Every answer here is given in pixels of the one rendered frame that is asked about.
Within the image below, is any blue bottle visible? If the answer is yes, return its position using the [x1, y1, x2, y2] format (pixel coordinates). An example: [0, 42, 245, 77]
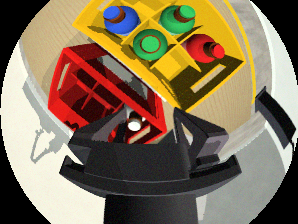
[103, 6, 141, 36]

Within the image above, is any red plastic crate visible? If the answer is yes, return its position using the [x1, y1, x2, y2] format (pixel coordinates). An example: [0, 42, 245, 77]
[48, 43, 167, 144]

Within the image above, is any yellow plastic crate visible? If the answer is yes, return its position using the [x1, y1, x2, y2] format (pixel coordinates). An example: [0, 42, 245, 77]
[72, 0, 246, 112]

